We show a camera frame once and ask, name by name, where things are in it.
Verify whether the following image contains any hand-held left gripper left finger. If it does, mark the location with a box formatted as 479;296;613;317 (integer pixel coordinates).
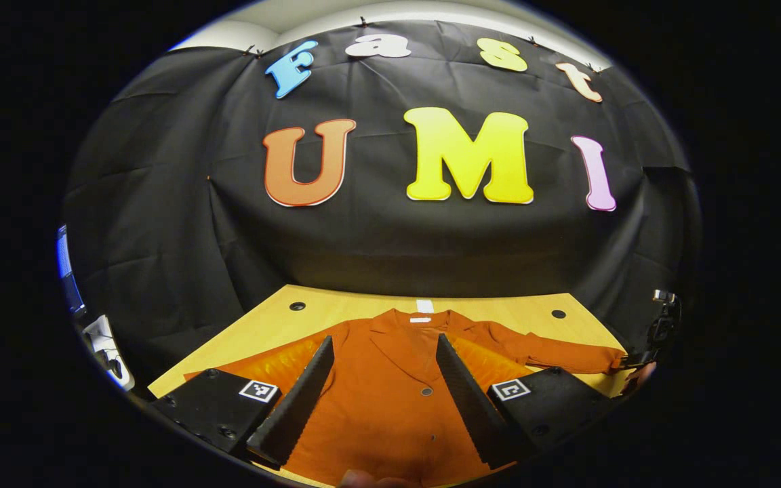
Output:
150;335;335;470

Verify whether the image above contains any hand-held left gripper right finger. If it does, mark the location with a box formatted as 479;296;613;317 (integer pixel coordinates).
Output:
436;333;618;470

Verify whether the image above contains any orange button shirt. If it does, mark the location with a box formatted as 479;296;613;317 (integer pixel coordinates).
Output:
184;308;628;487

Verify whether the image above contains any black backdrop cloth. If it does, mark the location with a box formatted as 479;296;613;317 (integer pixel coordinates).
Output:
62;20;703;394

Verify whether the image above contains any white side desk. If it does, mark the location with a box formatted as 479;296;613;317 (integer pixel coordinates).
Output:
82;314;135;392

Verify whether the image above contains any computer monitor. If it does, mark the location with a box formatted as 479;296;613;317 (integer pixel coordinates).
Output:
57;226;85;314

